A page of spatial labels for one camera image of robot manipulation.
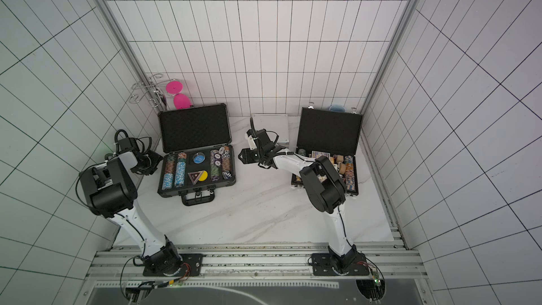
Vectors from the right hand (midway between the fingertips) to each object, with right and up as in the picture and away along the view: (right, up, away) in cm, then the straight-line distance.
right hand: (246, 149), depth 96 cm
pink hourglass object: (-33, +23, +7) cm, 41 cm away
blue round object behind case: (+48, +21, +18) cm, 56 cm away
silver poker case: (+15, +13, +14) cm, 25 cm away
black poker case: (-23, -3, +2) cm, 23 cm away
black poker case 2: (+43, +6, +4) cm, 44 cm away
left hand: (-41, -6, +3) cm, 42 cm away
